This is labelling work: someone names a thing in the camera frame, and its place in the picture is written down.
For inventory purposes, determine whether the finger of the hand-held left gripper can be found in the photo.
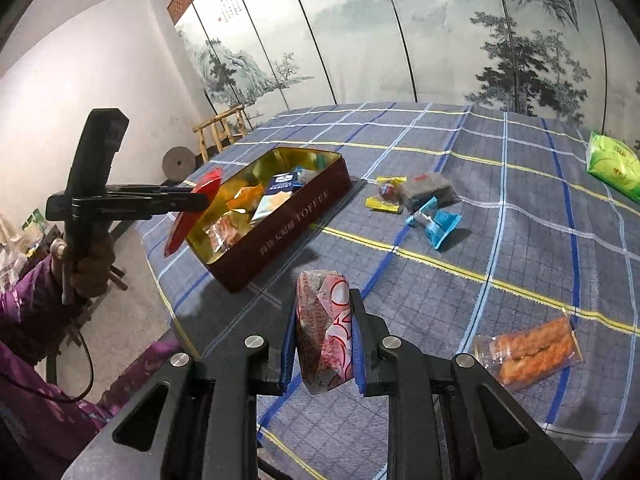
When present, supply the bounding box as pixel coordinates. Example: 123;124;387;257
101;194;211;219
105;184;199;199

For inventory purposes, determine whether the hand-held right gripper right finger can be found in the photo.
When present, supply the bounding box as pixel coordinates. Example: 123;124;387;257
347;287;583;480

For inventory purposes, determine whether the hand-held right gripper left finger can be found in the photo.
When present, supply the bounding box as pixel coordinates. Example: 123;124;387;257
62;300;301;480

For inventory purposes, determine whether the red snack packet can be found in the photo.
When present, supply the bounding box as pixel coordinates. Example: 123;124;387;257
162;169;222;257

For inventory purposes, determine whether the red and white pastry packet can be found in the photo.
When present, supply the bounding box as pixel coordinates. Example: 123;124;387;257
295;269;357;395

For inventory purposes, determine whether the clear fried twist packet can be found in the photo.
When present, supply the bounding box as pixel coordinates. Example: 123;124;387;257
472;316;583;392
205;212;251;253

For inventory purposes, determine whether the yellow snack packet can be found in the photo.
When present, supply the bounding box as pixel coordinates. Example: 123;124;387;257
227;185;266;211

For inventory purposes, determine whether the maroon tin box gold interior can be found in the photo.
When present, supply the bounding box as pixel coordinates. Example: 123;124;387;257
177;145;352;293

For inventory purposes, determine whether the blue cracker box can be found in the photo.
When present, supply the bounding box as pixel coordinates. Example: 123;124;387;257
250;172;301;223

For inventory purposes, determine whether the yellow candy packet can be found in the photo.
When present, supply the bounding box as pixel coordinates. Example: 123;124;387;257
365;176;407;212

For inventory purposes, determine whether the dark clear snack packet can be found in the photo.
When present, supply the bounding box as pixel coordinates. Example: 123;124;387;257
402;172;461;213

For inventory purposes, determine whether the person's left forearm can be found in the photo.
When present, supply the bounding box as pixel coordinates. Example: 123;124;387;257
0;255;88;366

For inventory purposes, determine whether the person's left hand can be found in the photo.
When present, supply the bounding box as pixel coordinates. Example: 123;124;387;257
50;232;117;302

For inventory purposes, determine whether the round millstone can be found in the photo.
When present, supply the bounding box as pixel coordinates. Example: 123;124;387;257
162;146;197;181

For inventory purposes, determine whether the bamboo chair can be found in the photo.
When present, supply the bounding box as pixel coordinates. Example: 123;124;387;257
192;105;251;163

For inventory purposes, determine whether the pile of packaged goods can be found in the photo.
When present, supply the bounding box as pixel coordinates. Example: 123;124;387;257
0;207;48;291

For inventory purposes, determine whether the blue plaid tablecloth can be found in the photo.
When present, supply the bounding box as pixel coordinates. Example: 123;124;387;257
135;102;640;480

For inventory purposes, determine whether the painted landscape folding screen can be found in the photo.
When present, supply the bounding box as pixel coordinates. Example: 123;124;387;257
167;0;640;128

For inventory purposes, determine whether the green tissue pack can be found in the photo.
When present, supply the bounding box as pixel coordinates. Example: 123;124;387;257
585;131;640;196

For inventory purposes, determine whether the black cable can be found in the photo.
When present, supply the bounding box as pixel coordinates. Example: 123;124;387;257
0;327;96;403

